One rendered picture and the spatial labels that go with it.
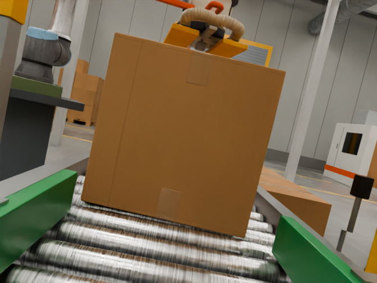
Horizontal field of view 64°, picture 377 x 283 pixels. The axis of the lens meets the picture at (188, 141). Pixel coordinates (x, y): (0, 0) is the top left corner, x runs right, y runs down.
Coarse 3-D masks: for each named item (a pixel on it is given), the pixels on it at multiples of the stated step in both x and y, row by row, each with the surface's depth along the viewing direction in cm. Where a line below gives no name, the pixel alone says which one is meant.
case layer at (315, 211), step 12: (264, 168) 242; (264, 180) 177; (276, 180) 189; (288, 180) 203; (276, 192) 147; (288, 192) 155; (300, 192) 164; (288, 204) 148; (300, 204) 148; (312, 204) 148; (324, 204) 149; (300, 216) 149; (312, 216) 149; (324, 216) 149; (312, 228) 149; (324, 228) 150
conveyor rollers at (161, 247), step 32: (64, 224) 58; (96, 224) 66; (128, 224) 67; (160, 224) 68; (256, 224) 87; (32, 256) 47; (64, 256) 48; (96, 256) 49; (128, 256) 51; (160, 256) 58; (192, 256) 58; (224, 256) 60; (256, 256) 68
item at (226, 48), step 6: (222, 42) 111; (228, 42) 110; (234, 42) 111; (210, 48) 127; (216, 48) 120; (222, 48) 118; (228, 48) 116; (234, 48) 114; (240, 48) 112; (246, 48) 112; (216, 54) 130; (222, 54) 128; (228, 54) 126; (234, 54) 123
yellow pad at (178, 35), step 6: (174, 24) 106; (174, 30) 108; (180, 30) 107; (186, 30) 107; (192, 30) 107; (198, 30) 108; (168, 36) 119; (174, 36) 117; (180, 36) 115; (186, 36) 113; (192, 36) 111; (168, 42) 128; (174, 42) 125; (180, 42) 123; (186, 42) 121
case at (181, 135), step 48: (144, 48) 69; (144, 96) 70; (192, 96) 70; (240, 96) 69; (96, 144) 71; (144, 144) 70; (192, 144) 70; (240, 144) 70; (96, 192) 71; (144, 192) 71; (192, 192) 71; (240, 192) 71
